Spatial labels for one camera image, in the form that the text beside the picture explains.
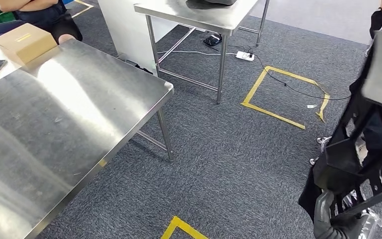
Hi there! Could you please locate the white floor cable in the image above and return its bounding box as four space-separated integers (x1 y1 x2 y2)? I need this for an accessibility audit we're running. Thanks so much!
157 50 238 56

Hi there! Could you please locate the chrome stool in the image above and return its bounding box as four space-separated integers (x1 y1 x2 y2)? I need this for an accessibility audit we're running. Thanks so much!
309 136 333 166

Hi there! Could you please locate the cardboard box yellow label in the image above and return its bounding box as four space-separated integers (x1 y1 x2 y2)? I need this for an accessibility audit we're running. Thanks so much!
0 23 58 66

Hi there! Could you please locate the stainless steel table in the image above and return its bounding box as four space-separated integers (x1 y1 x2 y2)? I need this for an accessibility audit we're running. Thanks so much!
134 0 271 105

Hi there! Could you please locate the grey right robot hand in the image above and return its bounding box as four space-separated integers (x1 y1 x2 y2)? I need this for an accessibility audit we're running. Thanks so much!
313 190 382 239

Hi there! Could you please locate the dark grey part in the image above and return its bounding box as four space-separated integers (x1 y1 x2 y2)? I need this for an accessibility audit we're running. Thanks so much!
186 0 238 10

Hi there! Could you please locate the black pouch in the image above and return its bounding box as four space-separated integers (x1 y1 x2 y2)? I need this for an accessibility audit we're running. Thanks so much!
203 34 223 47

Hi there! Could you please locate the stainless steel workbench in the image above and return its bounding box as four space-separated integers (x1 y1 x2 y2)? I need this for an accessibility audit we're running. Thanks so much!
0 39 175 239

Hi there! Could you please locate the black floor cable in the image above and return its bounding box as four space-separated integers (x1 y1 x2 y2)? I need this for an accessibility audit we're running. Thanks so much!
248 49 352 101

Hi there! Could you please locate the torn yellow floor tape square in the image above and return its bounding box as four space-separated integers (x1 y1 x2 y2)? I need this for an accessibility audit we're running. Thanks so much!
241 66 331 130

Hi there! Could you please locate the white power strip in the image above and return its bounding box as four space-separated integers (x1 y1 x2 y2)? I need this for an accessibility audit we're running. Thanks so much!
235 50 255 62

